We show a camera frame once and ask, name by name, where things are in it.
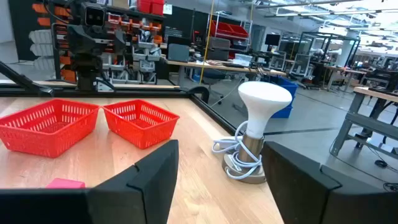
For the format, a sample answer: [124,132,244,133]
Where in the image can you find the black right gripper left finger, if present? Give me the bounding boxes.
[0,139,180,224]

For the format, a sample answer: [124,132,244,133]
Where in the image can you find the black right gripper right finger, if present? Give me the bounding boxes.
[261,141,398,224]

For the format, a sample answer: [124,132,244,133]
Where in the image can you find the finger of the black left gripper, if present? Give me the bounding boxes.
[113,29,127,54]
[67,26,81,54]

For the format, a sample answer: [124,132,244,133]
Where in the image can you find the pink wall charger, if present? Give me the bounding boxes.
[45,177,86,190]

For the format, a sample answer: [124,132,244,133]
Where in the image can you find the red plastic mesh basket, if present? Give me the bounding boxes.
[0,98,101,159]
[101,98,180,150]

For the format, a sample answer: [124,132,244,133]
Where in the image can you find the dark blue office chair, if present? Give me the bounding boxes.
[201,68,228,106]

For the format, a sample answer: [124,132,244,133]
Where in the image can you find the grey mesh office chair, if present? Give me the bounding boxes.
[290,53,312,77]
[269,51,287,72]

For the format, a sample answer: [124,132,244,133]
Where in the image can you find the orange grey storage bin rack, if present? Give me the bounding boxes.
[29,0,165,85]

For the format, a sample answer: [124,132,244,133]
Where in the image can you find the stacked red bins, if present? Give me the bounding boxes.
[136,0,165,16]

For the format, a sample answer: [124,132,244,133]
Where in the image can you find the dark grey box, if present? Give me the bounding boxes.
[207,36,231,62]

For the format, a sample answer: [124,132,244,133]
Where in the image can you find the grey-legged wooden table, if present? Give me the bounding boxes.
[329,86,398,160]

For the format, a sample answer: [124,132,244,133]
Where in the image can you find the long wooden desk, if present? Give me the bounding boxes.
[161,57,287,94]

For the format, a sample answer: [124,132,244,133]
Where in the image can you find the white bulb lamp brass base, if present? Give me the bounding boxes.
[221,80,293,184]

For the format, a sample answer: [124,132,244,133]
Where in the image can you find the stacked blue bins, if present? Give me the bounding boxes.
[264,76,300,119]

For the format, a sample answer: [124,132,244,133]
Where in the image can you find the white plastic bin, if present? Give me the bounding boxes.
[234,53,253,67]

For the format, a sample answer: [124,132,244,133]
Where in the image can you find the wooden workbench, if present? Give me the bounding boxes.
[323,65,368,93]

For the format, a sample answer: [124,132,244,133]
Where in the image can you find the black monitor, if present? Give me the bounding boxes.
[264,33,281,52]

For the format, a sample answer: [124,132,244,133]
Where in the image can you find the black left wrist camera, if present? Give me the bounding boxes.
[81,2,106,27]

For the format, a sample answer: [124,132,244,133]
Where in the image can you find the black aluminium table frame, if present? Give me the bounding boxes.
[0,60,239,135]

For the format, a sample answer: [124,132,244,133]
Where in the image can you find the black floor cable with loop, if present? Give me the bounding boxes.
[371,157,398,192]

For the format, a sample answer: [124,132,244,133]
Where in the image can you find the yellow hanging cable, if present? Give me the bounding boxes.
[198,0,216,85]

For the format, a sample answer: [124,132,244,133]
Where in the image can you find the black frame corner hook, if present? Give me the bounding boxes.
[188,86,211,103]

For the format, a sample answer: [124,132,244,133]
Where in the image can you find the white lamp cord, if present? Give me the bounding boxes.
[211,120,264,180]

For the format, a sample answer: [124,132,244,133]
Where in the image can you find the black frame cell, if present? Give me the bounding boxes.
[297,30,361,78]

